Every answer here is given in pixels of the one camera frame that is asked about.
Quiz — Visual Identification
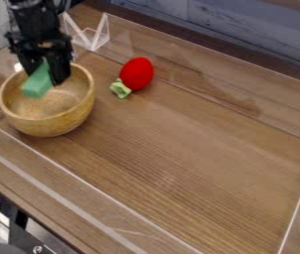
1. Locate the brown wooden bowl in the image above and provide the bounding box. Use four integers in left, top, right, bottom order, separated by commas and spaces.
0, 63, 95, 137

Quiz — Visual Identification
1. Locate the clear acrylic corner bracket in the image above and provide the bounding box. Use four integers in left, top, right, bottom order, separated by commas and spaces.
63, 13, 110, 52

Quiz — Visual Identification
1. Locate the blue grey sofa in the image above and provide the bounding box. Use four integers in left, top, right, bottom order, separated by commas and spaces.
111, 0, 300, 63

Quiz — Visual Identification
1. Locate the black table leg frame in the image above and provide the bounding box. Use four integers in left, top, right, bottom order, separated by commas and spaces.
0, 211, 71, 254

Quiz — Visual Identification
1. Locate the red plush strawberry toy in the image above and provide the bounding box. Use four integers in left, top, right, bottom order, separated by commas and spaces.
109, 57, 154, 99

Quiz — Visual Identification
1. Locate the green rectangular block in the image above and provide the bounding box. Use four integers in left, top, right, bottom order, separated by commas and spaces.
22, 62, 54, 98

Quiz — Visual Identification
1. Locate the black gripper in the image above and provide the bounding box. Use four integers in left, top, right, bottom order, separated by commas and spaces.
6, 0, 74, 85

